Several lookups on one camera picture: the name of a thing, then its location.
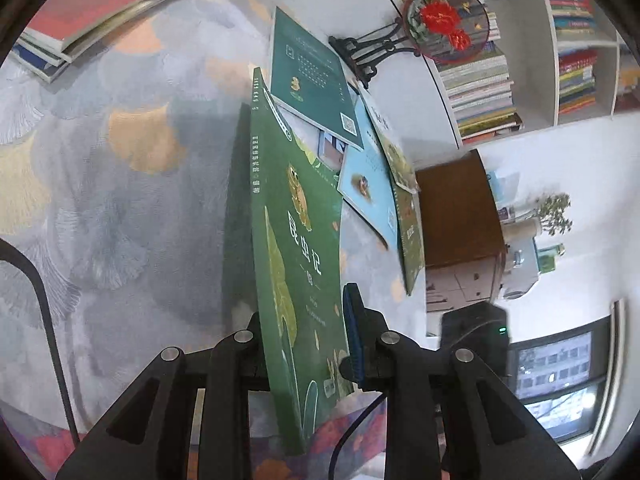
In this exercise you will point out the window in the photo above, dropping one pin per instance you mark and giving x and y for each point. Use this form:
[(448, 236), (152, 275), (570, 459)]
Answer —
[(570, 381)]

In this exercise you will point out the green insect book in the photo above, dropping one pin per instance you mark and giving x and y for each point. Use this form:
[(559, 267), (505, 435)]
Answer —
[(296, 220)]

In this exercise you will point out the dark teal book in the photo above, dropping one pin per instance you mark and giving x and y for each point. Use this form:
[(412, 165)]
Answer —
[(306, 78)]

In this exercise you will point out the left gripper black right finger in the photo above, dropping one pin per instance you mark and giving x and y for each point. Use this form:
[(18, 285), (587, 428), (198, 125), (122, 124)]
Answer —
[(448, 414)]

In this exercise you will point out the light blue book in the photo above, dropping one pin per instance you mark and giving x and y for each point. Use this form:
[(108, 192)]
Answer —
[(363, 178)]

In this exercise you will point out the potted green plant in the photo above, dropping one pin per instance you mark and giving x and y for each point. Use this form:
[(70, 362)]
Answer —
[(550, 211)]

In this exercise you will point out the white rabbit hill book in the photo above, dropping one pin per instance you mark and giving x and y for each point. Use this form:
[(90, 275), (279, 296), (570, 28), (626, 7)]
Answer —
[(43, 64)]

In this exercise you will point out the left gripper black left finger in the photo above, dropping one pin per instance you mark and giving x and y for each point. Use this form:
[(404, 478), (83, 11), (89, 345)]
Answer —
[(146, 433)]

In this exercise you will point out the white bookshelf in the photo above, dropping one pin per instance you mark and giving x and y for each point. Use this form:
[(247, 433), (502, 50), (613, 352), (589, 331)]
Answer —
[(546, 63)]

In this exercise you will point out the brown wooden cabinet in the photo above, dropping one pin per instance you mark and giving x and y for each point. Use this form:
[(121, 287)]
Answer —
[(459, 217)]

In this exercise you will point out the round embroidered fan on stand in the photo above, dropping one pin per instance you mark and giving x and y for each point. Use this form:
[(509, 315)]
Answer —
[(444, 31)]

